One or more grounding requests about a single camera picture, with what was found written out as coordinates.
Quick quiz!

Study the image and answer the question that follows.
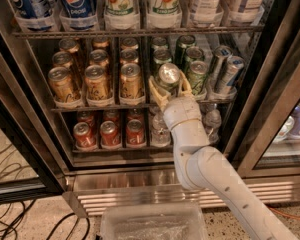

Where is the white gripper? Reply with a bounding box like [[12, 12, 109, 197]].
[[148, 71, 203, 131]]

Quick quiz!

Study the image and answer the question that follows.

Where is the light green can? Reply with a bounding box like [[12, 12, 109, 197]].
[[156, 63, 180, 96], [153, 48, 172, 72], [151, 36, 169, 50]]

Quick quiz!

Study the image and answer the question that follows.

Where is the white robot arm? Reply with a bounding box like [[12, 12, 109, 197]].
[[148, 78, 298, 240]]

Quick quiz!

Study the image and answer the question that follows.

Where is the front dark green can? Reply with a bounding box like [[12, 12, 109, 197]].
[[187, 61, 208, 95]]

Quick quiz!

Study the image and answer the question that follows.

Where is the dark green can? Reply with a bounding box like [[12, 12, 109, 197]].
[[175, 35, 196, 67], [183, 46, 205, 70], [187, 61, 208, 95]]

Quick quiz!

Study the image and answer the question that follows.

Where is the front right gold can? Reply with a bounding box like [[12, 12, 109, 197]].
[[120, 63, 143, 99]]

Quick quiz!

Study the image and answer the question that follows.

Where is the gold can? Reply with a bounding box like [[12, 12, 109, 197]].
[[120, 49, 139, 65], [48, 67, 80, 103], [91, 37, 110, 50], [85, 65, 110, 100], [52, 51, 76, 72], [89, 49, 110, 67], [120, 63, 143, 99], [120, 37, 139, 50], [59, 38, 82, 61]]

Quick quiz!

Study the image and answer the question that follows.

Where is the middle dark green can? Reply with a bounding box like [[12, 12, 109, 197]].
[[183, 46, 205, 70]]

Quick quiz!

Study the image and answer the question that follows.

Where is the back right red can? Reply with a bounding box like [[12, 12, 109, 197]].
[[127, 108, 144, 122]]

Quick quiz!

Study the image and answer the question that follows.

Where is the red can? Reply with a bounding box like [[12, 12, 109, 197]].
[[77, 111, 95, 128], [126, 119, 145, 145], [100, 121, 120, 146], [127, 108, 144, 122], [73, 122, 96, 148], [103, 109, 120, 124]]

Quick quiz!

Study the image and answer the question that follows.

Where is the back dark green can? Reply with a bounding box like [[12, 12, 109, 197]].
[[175, 35, 196, 67]]

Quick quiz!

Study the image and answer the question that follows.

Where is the front right red can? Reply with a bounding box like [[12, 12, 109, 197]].
[[126, 119, 145, 145]]

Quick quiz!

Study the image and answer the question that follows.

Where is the middle right gold can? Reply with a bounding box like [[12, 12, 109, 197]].
[[120, 49, 139, 65]]

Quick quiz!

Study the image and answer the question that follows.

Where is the back silver blue can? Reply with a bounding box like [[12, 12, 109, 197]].
[[209, 45, 233, 80]]

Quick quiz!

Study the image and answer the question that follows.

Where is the silver blue can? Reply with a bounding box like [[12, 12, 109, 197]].
[[215, 56, 245, 95], [209, 45, 233, 80]]

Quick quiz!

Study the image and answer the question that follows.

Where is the back middle red can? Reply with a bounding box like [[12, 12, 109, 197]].
[[103, 109, 120, 124]]

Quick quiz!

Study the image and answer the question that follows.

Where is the front silver blue can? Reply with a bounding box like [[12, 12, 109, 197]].
[[215, 56, 245, 95]]

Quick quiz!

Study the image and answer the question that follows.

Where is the back right gold can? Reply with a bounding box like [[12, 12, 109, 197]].
[[120, 37, 139, 50]]

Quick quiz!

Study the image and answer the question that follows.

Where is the front middle red can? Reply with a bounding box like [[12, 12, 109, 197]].
[[100, 121, 120, 146]]

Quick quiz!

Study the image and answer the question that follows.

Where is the front middle gold can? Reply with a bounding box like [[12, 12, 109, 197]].
[[85, 65, 110, 100]]

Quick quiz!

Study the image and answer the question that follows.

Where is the middle centre gold can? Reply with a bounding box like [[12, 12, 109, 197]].
[[89, 49, 110, 67]]

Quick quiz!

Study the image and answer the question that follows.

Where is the back centre gold can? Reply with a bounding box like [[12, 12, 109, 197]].
[[91, 37, 110, 50]]

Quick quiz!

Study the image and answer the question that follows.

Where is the back left red can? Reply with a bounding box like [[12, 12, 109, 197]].
[[77, 111, 95, 128]]

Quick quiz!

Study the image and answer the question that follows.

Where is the front left red can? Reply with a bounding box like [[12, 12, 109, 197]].
[[73, 122, 96, 148]]

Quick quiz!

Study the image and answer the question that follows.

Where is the front left gold can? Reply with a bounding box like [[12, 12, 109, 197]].
[[48, 67, 80, 103]]

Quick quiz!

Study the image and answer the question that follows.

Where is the right fridge glass door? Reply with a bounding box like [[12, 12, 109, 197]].
[[228, 10, 300, 179]]

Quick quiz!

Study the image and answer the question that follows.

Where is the middle left gold can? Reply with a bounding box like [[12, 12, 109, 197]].
[[52, 51, 76, 72]]

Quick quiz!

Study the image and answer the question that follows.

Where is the back left gold can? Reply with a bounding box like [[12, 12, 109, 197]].
[[59, 38, 82, 61]]

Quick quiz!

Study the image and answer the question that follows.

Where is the steel fridge base grille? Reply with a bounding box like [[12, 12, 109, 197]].
[[63, 165, 300, 218]]

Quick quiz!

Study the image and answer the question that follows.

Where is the left clear water bottle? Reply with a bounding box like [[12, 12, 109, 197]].
[[151, 112, 171, 147]]

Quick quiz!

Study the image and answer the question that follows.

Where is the clear water bottle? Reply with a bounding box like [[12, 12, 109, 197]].
[[151, 112, 171, 147], [203, 109, 222, 144]]

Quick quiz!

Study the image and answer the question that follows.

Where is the right clear water bottle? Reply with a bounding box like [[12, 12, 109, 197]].
[[203, 109, 222, 144]]

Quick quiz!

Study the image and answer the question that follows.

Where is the right Pepsi bottle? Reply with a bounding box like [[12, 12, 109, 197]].
[[57, 0, 97, 19]]

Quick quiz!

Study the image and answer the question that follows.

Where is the clear plastic bin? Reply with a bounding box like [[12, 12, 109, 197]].
[[100, 202, 209, 240]]

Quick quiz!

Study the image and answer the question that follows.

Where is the middle wire shelf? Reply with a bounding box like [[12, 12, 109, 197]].
[[50, 98, 234, 114]]

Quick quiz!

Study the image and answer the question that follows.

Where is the wire shelf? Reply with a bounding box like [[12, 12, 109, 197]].
[[12, 25, 264, 39], [72, 145, 173, 153], [50, 98, 234, 114]]

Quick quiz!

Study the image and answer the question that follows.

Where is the bottom wire shelf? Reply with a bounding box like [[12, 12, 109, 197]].
[[72, 145, 173, 153]]

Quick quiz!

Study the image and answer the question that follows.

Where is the top wire shelf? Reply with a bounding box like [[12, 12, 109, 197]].
[[12, 25, 264, 39]]

